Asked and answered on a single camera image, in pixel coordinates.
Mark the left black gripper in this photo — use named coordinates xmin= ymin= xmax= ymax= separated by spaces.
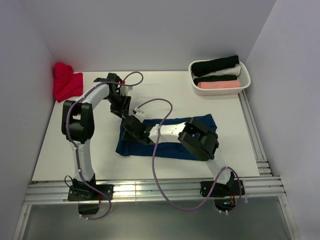
xmin=106 ymin=92 xmax=132 ymax=118

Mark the blue Mickey Mouse t-shirt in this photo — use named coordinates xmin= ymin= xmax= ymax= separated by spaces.
xmin=115 ymin=114 xmax=218 ymax=161

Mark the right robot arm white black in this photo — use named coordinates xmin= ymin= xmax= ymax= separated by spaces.
xmin=115 ymin=114 xmax=235 ymax=196

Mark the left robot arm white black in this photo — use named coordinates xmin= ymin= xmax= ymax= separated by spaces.
xmin=61 ymin=73 xmax=133 ymax=200

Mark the red t-shirt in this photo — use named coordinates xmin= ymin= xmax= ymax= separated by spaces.
xmin=53 ymin=62 xmax=84 ymax=103

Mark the top black rolled shirt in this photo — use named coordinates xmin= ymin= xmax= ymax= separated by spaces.
xmin=190 ymin=55 xmax=240 ymax=77

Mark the black rolled shirt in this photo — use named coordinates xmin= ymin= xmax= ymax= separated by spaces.
xmin=190 ymin=55 xmax=240 ymax=77
xmin=193 ymin=75 xmax=238 ymax=86

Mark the pink rolled shirt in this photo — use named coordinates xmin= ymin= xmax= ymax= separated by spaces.
xmin=197 ymin=80 xmax=241 ymax=89

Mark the lower black rolled shirt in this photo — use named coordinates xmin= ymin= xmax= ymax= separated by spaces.
xmin=193 ymin=75 xmax=238 ymax=86

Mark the white rolled shirt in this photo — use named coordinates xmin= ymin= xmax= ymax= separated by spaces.
xmin=204 ymin=64 xmax=242 ymax=77

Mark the white plastic basket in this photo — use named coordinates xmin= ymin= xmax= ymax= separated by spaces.
xmin=188 ymin=59 xmax=251 ymax=96

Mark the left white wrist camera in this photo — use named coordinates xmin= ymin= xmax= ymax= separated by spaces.
xmin=119 ymin=85 xmax=133 ymax=96

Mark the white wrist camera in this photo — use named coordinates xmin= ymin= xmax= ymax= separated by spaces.
xmin=133 ymin=107 xmax=145 ymax=123
xmin=119 ymin=85 xmax=133 ymax=96

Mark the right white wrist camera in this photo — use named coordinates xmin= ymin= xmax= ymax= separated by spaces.
xmin=133 ymin=107 xmax=145 ymax=123

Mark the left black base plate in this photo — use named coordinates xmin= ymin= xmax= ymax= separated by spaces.
xmin=67 ymin=184 xmax=114 ymax=202

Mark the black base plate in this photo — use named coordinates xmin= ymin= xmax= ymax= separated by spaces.
xmin=67 ymin=184 xmax=114 ymax=202
xmin=199 ymin=180 xmax=246 ymax=198

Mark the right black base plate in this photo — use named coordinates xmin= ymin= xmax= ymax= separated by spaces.
xmin=199 ymin=180 xmax=246 ymax=198

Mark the aluminium rail frame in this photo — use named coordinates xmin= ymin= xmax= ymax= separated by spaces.
xmin=13 ymin=91 xmax=301 ymax=240

